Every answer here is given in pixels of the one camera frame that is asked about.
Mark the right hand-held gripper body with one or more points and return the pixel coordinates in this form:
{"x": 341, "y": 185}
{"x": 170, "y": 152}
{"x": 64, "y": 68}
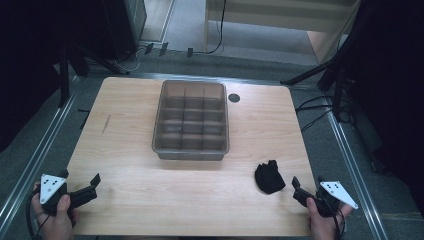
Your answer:
{"x": 336, "y": 191}

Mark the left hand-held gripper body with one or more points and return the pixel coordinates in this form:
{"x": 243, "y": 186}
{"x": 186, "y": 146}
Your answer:
{"x": 49, "y": 190}

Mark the black cloth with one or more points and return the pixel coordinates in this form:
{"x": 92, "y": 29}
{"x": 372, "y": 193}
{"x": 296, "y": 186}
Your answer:
{"x": 268, "y": 178}

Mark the grey divided plastic storage box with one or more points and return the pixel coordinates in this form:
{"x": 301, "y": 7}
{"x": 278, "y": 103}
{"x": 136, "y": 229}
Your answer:
{"x": 191, "y": 128}

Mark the person's left hand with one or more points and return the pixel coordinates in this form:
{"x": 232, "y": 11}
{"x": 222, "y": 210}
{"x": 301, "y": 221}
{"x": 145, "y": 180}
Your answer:
{"x": 56, "y": 226}

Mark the person's right hand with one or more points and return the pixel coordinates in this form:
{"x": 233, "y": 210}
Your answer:
{"x": 325, "y": 228}

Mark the black metal stand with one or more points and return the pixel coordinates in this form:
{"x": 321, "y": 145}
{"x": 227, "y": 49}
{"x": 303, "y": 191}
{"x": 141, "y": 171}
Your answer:
{"x": 338, "y": 83}
{"x": 64, "y": 76}

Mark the round black table grommet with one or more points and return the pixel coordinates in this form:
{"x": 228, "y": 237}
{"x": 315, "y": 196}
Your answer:
{"x": 234, "y": 98}

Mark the black cabinet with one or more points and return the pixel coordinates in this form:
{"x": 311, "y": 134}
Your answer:
{"x": 123, "y": 26}

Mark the white shelf unit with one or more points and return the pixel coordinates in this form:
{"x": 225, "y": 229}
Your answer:
{"x": 283, "y": 13}

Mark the metal floor rail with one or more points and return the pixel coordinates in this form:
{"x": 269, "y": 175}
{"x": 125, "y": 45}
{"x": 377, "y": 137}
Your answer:
{"x": 36, "y": 156}
{"x": 353, "y": 173}

